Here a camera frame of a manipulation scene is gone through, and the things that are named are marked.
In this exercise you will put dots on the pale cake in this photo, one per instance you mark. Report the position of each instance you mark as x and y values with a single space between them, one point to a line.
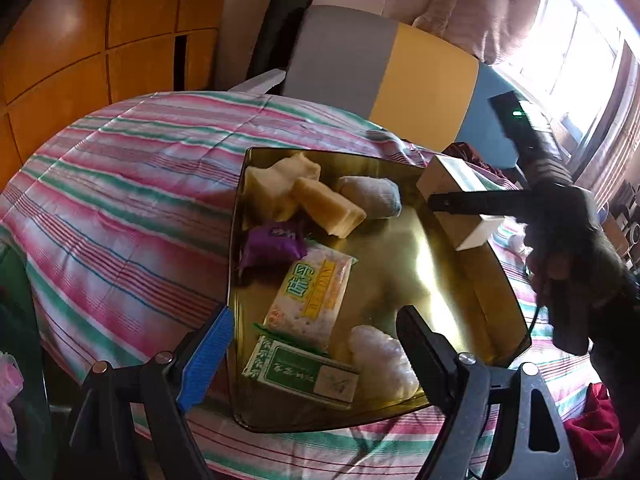
275 185

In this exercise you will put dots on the maroon cloth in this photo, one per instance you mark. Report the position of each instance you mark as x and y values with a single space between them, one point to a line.
465 150

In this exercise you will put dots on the orange wooden wardrobe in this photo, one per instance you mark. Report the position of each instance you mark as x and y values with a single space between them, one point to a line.
75 35

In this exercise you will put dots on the white board edge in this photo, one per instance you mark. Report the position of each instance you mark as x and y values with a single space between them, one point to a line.
260 81

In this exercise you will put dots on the dark green object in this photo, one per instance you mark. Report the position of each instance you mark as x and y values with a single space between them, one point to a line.
20 320

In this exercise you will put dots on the red garment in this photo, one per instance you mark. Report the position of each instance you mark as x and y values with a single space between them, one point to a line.
595 430

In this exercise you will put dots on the green white packet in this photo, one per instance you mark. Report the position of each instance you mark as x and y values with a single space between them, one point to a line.
295 372

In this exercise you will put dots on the beige cardboard box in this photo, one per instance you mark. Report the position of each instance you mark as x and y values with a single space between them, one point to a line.
450 175

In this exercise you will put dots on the yellow green cracker packet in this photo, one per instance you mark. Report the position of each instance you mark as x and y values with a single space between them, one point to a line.
310 300

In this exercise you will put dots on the purple candy wrapper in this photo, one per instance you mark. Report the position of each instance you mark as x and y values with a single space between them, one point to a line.
272 247

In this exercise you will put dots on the black rolled mat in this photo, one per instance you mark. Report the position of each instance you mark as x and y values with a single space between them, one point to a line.
280 30

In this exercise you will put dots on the striped pink green bedsheet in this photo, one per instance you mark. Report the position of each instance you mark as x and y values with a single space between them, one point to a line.
125 200

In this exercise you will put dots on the yellow cake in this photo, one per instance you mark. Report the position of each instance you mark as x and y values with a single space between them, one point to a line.
327 205

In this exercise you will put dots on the pink cloth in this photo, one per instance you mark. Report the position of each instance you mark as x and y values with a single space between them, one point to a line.
7 395

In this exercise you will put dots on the gold metal tray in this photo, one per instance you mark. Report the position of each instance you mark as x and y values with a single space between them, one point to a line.
440 280

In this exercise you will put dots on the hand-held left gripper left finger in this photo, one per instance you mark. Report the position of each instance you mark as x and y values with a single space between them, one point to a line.
210 355

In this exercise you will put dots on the cluttered side table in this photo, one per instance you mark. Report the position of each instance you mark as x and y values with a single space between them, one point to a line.
625 225

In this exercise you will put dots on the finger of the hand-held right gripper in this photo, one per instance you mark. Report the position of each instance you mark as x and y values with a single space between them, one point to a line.
480 202

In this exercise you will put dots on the grey yellow blue folding mattress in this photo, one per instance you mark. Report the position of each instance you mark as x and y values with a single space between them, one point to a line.
425 80

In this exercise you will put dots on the person's right forearm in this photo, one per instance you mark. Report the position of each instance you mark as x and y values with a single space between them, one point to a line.
617 350

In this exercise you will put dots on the bright window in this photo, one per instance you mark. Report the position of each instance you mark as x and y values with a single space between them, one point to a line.
575 45

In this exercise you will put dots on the white snack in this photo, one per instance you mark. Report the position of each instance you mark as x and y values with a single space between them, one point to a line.
370 195
380 365

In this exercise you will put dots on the person's right hand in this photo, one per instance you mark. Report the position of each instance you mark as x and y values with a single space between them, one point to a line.
575 245

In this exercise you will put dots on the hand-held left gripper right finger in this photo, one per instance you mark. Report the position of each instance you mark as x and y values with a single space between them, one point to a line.
425 355

